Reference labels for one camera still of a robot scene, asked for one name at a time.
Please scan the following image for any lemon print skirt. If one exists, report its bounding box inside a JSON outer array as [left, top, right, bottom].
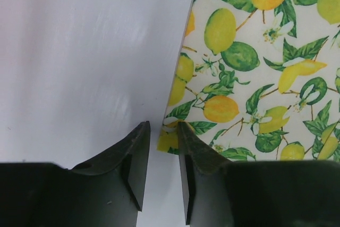
[[157, 0, 339, 162]]

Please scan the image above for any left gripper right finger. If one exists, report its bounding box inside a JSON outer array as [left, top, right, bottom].
[[177, 122, 339, 226]]

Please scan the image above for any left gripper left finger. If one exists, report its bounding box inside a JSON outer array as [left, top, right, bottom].
[[1, 121, 150, 226]]

